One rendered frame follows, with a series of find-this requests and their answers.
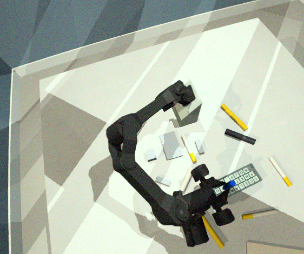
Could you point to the dark grey cylinder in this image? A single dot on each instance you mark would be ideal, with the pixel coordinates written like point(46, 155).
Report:
point(240, 136)

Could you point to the blue stylus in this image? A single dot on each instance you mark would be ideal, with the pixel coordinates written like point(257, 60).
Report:
point(229, 185)

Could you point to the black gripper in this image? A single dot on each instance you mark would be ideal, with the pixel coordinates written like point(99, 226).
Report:
point(208, 196)

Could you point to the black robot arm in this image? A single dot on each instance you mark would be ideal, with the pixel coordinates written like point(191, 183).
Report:
point(176, 209)

